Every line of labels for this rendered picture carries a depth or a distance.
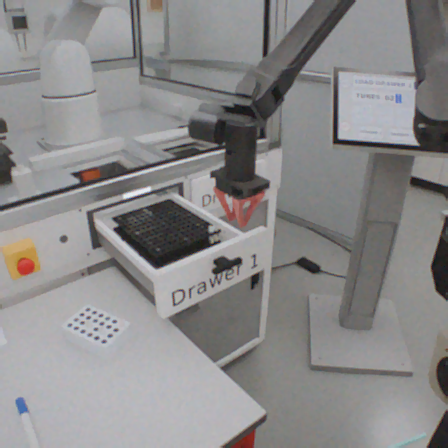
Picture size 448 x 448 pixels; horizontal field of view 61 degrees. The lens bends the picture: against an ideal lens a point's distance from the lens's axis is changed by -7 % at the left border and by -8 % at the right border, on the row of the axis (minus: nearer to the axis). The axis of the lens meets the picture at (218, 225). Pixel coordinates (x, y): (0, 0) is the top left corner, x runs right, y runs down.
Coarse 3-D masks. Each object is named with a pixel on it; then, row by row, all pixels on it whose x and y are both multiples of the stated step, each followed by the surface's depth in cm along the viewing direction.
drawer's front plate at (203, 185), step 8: (256, 160) 129; (264, 160) 129; (256, 168) 128; (264, 168) 130; (208, 176) 117; (264, 176) 132; (192, 184) 115; (200, 184) 116; (208, 184) 118; (192, 192) 116; (200, 192) 117; (208, 192) 119; (192, 200) 117; (200, 200) 118; (208, 200) 120; (216, 200) 122; (208, 208) 121
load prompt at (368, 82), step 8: (352, 80) 139; (360, 80) 138; (368, 80) 138; (376, 80) 137; (384, 80) 137; (392, 80) 137; (400, 80) 136; (408, 80) 136; (368, 88) 137; (376, 88) 137; (384, 88) 137; (392, 88) 136; (400, 88) 136; (408, 88) 136
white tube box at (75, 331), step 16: (80, 320) 82; (96, 320) 83; (112, 320) 83; (64, 336) 82; (80, 336) 78; (96, 336) 78; (112, 336) 79; (128, 336) 82; (96, 352) 78; (112, 352) 78
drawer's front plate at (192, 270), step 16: (240, 240) 86; (256, 240) 89; (192, 256) 80; (208, 256) 82; (240, 256) 88; (256, 256) 92; (160, 272) 76; (176, 272) 78; (192, 272) 80; (208, 272) 83; (224, 272) 87; (240, 272) 90; (256, 272) 94; (160, 288) 76; (176, 288) 79; (192, 288) 82; (208, 288) 85; (224, 288) 89; (160, 304) 78; (192, 304) 84
